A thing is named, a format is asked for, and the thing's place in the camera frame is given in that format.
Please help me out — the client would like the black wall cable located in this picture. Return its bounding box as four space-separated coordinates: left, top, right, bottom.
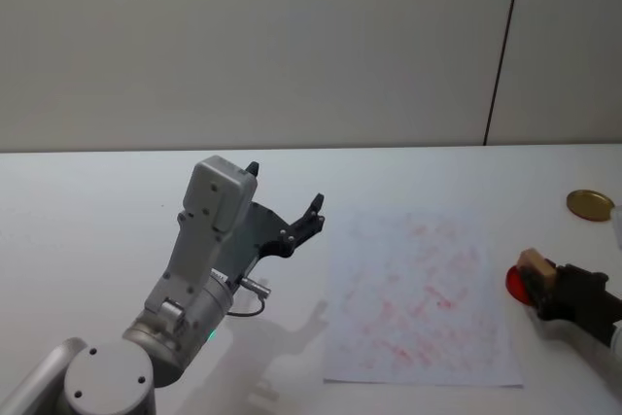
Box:
483 0 526 147

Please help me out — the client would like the thin dark gripper cable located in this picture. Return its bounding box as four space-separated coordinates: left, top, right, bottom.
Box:
225 276 272 319

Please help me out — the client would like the round gold lid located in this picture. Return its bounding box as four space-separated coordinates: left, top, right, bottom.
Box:
566 189 615 224

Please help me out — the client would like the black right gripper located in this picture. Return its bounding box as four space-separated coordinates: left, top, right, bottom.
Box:
519 262 622 347

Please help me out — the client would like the round red dish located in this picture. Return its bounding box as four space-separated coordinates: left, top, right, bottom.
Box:
504 263 536 305

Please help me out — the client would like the wooden block stamp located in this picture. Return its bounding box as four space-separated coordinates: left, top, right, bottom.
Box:
516 248 557 291

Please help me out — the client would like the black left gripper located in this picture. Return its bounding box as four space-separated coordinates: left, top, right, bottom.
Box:
212 160 327 288

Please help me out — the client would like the white paper with red marks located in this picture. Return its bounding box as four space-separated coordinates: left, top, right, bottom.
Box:
322 211 526 389

